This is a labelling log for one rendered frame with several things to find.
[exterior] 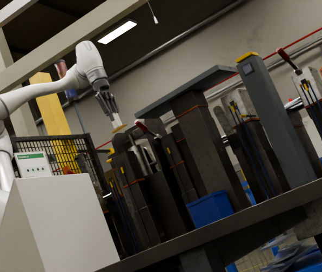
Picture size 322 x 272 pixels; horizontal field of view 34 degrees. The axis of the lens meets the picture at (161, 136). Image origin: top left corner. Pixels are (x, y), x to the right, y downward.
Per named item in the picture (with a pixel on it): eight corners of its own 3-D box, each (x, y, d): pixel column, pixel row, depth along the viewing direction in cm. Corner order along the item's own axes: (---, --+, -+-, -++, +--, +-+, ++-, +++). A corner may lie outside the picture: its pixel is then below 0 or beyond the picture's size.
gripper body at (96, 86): (99, 86, 251) (106, 103, 249) (88, 85, 244) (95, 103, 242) (110, 78, 248) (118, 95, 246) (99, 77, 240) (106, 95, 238)
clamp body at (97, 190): (128, 262, 226) (100, 185, 233) (114, 267, 217) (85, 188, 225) (118, 266, 229) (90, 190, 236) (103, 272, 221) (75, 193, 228)
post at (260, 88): (320, 181, 163) (263, 56, 172) (313, 184, 157) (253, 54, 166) (299, 190, 167) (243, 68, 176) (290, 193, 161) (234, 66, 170)
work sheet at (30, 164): (62, 201, 293) (44, 150, 299) (31, 206, 274) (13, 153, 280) (59, 202, 294) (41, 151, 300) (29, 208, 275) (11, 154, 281)
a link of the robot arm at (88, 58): (107, 63, 245) (101, 76, 256) (95, 34, 248) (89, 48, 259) (86, 68, 240) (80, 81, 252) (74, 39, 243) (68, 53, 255)
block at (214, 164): (253, 209, 176) (202, 89, 185) (243, 212, 169) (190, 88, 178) (228, 219, 181) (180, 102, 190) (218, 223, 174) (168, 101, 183)
